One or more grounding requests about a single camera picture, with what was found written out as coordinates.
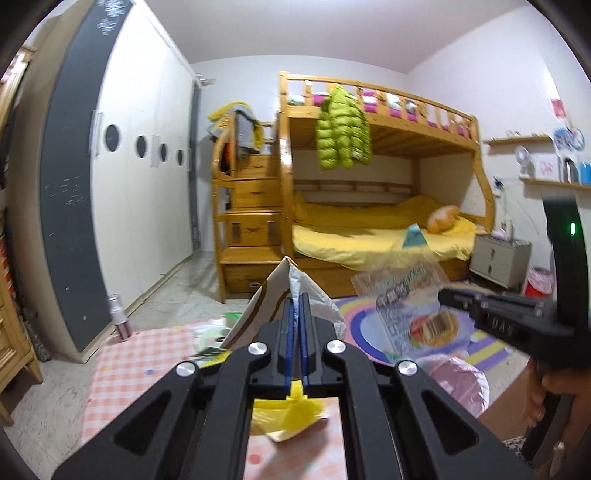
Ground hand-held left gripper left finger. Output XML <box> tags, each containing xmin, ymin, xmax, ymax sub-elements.
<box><xmin>51</xmin><ymin>298</ymin><xmax>301</xmax><ymax>480</ymax></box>

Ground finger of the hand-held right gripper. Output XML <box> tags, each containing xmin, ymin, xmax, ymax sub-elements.
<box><xmin>438</xmin><ymin>286</ymin><xmax>544</xmax><ymax>326</ymax></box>

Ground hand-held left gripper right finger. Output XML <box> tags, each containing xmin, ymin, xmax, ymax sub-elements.
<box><xmin>299</xmin><ymin>294</ymin><xmax>537</xmax><ymax>480</ymax></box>

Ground torn brown white paper carton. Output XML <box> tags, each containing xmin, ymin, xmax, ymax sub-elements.
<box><xmin>222</xmin><ymin>256</ymin><xmax>345</xmax><ymax>352</ymax></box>

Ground clear printed plastic package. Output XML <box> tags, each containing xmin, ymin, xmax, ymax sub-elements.
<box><xmin>351</xmin><ymin>223</ymin><xmax>458</xmax><ymax>365</ymax></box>

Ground pink plastic trash bag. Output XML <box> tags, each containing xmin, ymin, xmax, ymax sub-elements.
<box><xmin>425</xmin><ymin>353</ymin><xmax>543</xmax><ymax>444</ymax></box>

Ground yellow foam net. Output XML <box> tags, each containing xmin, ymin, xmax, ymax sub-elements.
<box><xmin>252</xmin><ymin>381</ymin><xmax>329</xmax><ymax>443</ymax></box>

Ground person's right hand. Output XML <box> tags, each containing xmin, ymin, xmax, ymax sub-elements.
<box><xmin>527</xmin><ymin>369</ymin><xmax>591</xmax><ymax>423</ymax></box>

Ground red bin with pink bag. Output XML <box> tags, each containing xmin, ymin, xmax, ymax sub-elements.
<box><xmin>524</xmin><ymin>267</ymin><xmax>555</xmax><ymax>298</ymax></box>

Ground grey nightstand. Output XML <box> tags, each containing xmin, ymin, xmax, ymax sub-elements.
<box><xmin>468</xmin><ymin>233</ymin><xmax>532</xmax><ymax>289</ymax></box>

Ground round rainbow rug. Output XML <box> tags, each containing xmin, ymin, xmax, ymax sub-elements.
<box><xmin>330</xmin><ymin>293</ymin><xmax>527</xmax><ymax>374</ymax></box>

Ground pale green packet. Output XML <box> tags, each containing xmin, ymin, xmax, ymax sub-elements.
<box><xmin>193</xmin><ymin>311</ymin><xmax>242</xmax><ymax>352</ymax></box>

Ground yellow green wrapper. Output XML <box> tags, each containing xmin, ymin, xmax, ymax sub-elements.
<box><xmin>190</xmin><ymin>348</ymin><xmax>232</xmax><ymax>369</ymax></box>

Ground orange white plush toy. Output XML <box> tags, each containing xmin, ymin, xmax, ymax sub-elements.
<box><xmin>426</xmin><ymin>205</ymin><xmax>462</xmax><ymax>234</ymax></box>

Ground yellow bedsheet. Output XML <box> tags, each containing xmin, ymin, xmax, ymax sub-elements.
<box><xmin>292</xmin><ymin>194</ymin><xmax>478</xmax><ymax>273</ymax></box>

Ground wooden stair drawers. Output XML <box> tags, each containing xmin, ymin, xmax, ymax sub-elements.
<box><xmin>211</xmin><ymin>122</ymin><xmax>289</xmax><ymax>302</ymax></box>

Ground pink checked mat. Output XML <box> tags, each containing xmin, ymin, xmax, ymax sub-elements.
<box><xmin>83</xmin><ymin>318</ymin><xmax>352</xmax><ymax>480</ymax></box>

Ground small white fan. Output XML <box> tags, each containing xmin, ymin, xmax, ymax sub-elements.
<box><xmin>512</xmin><ymin>145</ymin><xmax>532</xmax><ymax>178</ymax></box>

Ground white box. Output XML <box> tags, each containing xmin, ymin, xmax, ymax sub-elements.
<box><xmin>531</xmin><ymin>153</ymin><xmax>561</xmax><ymax>180</ymax></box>

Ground silver bottle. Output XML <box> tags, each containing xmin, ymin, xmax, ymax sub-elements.
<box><xmin>107</xmin><ymin>295</ymin><xmax>134</xmax><ymax>340</ymax></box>

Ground wooden bunk bed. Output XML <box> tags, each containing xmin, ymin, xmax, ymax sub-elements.
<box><xmin>277</xmin><ymin>71</ymin><xmax>495</xmax><ymax>296</ymax></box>

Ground green puffer jacket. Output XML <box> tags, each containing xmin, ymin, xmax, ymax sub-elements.
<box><xmin>315</xmin><ymin>85</ymin><xmax>372</xmax><ymax>171</ymax></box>

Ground white grey wardrobe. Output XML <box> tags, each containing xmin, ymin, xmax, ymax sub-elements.
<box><xmin>39</xmin><ymin>0</ymin><xmax>204</xmax><ymax>365</ymax></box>

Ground pink bedding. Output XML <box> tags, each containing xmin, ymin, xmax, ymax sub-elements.
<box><xmin>288</xmin><ymin>90</ymin><xmax>472</xmax><ymax>134</ymax></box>

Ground yellow cloth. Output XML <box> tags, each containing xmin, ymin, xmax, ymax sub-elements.
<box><xmin>206</xmin><ymin>102</ymin><xmax>245</xmax><ymax>136</ymax></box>

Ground wooden cabinet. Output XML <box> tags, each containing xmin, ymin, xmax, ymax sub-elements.
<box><xmin>0</xmin><ymin>46</ymin><xmax>44</xmax><ymax>425</ymax></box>

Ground long wooden wall shelf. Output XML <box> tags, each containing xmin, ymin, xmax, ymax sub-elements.
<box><xmin>519</xmin><ymin>175</ymin><xmax>591</xmax><ymax>190</ymax></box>

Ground short wooden wall shelf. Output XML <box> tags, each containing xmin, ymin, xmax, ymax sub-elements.
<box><xmin>482</xmin><ymin>135</ymin><xmax>552</xmax><ymax>145</ymax></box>

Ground blue white wall decoration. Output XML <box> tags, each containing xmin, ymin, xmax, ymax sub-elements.
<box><xmin>551</xmin><ymin>126</ymin><xmax>585</xmax><ymax>149</ymax></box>

